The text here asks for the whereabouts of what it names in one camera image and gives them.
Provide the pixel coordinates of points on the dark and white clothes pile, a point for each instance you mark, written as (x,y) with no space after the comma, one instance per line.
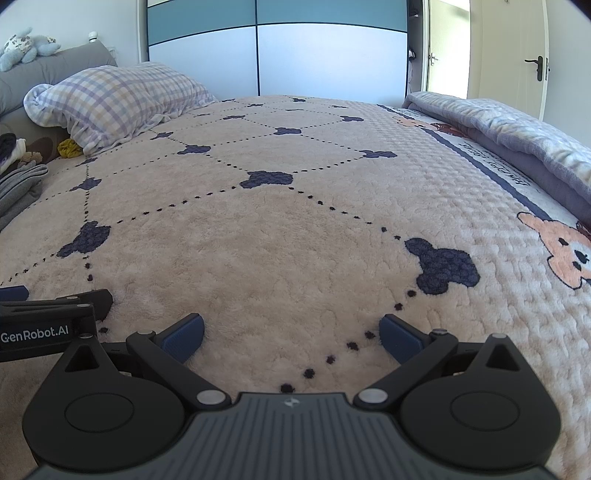
(8,150)

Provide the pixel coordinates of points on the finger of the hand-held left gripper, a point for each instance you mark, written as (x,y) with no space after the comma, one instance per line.
(14,293)
(78,300)

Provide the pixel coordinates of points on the grey padded headboard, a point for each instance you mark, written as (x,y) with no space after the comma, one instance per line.
(51,69)

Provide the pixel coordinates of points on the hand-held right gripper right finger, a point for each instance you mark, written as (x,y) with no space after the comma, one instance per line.
(401,339)

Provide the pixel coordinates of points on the cream printed fleece blanket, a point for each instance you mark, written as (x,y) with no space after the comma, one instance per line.
(277,254)

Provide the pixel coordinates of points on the cream door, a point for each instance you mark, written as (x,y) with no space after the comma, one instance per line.
(503,55)

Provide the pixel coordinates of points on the blue plush toy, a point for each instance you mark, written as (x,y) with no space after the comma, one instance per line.
(27,48)

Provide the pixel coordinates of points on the plaid pillow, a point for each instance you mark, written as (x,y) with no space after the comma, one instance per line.
(120,97)

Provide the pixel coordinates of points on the light purple folded quilt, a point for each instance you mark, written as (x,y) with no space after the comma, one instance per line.
(521,138)

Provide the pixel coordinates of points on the yellow cloth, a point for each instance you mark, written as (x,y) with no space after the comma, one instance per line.
(69,148)

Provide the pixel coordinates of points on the stack of grey folded clothes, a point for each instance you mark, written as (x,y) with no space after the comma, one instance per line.
(18,189)

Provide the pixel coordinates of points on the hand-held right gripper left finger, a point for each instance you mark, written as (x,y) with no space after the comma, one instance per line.
(182,339)

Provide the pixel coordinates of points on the brown plush toy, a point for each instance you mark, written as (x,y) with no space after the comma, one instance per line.
(32,158)

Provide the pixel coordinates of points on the blue panel wardrobe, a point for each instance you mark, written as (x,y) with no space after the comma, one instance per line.
(323,60)

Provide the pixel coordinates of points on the small white device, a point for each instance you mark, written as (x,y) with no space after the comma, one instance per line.
(94,37)

